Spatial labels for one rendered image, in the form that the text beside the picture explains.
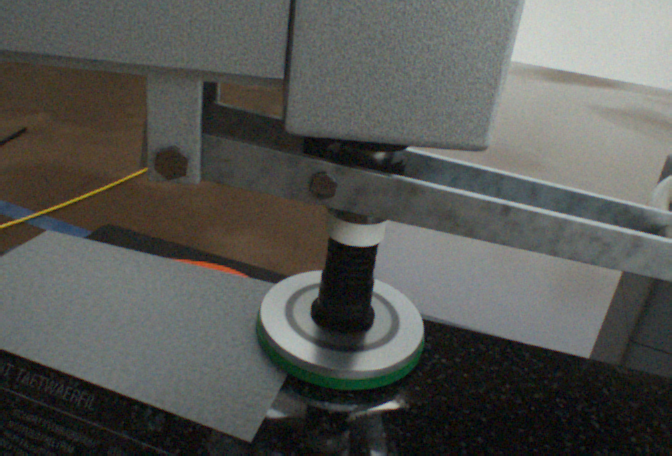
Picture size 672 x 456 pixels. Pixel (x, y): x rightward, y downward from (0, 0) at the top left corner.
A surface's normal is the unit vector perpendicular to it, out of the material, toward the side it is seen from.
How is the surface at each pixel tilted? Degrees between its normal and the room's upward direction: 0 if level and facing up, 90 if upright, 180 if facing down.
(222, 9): 90
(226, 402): 0
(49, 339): 0
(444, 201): 90
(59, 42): 90
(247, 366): 0
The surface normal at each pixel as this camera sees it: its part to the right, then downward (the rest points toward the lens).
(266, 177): 0.07, 0.43
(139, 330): 0.12, -0.90
